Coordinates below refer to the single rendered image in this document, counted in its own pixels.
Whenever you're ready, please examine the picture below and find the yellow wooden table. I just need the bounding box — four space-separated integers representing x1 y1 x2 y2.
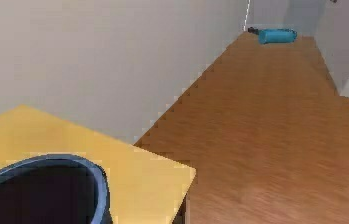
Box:
0 104 197 224

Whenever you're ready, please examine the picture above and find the blue cylinder with black tip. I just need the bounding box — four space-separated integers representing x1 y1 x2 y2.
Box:
247 27 298 45

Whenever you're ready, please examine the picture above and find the dark blue round bowl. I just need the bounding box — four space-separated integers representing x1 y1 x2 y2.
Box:
0 153 114 224

